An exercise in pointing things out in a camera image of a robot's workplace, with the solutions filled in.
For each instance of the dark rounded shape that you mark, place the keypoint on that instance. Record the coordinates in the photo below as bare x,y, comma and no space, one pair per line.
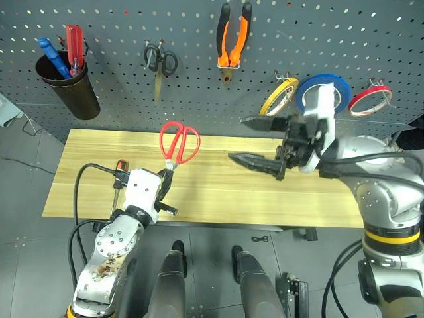
170,281
255,285

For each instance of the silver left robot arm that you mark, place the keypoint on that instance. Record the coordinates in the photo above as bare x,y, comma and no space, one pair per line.
112,242

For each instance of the blue tape roll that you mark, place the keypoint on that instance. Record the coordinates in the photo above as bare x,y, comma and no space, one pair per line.
331,77

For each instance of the orange and black pliers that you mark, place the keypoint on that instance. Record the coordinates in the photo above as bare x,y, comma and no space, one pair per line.
223,49

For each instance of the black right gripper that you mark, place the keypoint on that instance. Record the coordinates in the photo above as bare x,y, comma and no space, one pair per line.
298,139

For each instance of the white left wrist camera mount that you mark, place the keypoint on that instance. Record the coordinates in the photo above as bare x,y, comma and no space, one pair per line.
142,192

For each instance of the silver peg hook red tips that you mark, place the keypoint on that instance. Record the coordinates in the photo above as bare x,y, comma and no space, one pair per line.
377,83
281,77

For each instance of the silver pliers holder bracket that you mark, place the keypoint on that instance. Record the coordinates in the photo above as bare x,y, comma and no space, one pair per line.
228,67

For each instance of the yellow tape roll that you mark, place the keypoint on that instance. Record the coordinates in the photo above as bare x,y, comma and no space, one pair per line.
267,103

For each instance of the grey sheet object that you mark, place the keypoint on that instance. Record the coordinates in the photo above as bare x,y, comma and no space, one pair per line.
8,112

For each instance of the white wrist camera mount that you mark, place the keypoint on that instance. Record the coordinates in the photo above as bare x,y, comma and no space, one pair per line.
323,99
142,192

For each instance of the red tape roll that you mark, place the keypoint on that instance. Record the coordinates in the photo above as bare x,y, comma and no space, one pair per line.
364,94

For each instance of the orange and black screwdriver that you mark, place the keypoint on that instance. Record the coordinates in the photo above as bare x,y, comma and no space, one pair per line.
121,163

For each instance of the black box with metal fitting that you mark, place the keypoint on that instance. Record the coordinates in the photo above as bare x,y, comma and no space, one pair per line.
299,298

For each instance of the silver scissors peg hook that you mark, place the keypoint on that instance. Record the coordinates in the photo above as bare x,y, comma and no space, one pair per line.
148,54

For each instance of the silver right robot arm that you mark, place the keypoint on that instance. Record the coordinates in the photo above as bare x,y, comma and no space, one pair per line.
381,198

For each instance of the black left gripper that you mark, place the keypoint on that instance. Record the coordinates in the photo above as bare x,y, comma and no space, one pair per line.
157,206

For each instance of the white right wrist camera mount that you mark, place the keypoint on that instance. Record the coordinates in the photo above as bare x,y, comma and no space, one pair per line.
323,99

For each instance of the dark grey perforated pegboard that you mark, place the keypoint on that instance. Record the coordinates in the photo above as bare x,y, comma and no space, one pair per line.
198,99

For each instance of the black cup tool holder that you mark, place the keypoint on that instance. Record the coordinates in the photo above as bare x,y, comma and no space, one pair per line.
77,96

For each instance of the black table leg bracket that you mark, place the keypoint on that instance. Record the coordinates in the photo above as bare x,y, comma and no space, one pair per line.
309,234

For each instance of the small black floor clip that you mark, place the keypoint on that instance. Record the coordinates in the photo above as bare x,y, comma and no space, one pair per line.
259,238

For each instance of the dark bulky object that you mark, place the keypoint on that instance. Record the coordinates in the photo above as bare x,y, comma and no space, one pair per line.
410,132

